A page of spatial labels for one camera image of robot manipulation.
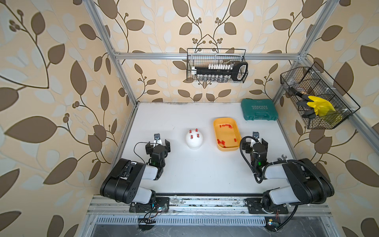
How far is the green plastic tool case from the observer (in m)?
1.10

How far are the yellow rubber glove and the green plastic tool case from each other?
1.27 feet

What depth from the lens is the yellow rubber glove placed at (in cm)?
67
